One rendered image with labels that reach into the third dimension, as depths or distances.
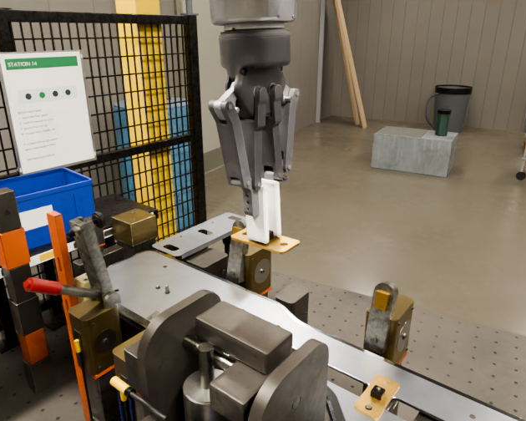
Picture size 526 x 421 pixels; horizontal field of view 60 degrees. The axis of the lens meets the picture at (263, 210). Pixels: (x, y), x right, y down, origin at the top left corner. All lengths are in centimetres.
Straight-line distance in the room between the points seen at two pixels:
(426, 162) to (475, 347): 410
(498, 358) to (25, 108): 139
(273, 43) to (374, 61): 812
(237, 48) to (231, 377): 34
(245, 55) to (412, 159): 497
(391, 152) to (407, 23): 347
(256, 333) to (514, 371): 95
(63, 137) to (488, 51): 748
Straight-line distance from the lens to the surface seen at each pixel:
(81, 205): 121
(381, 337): 84
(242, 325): 54
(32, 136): 135
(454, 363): 134
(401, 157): 542
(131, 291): 100
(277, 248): 53
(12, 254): 109
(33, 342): 121
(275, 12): 47
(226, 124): 48
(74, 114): 140
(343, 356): 81
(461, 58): 834
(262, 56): 48
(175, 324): 58
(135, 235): 119
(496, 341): 147
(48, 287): 80
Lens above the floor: 150
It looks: 22 degrees down
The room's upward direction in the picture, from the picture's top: straight up
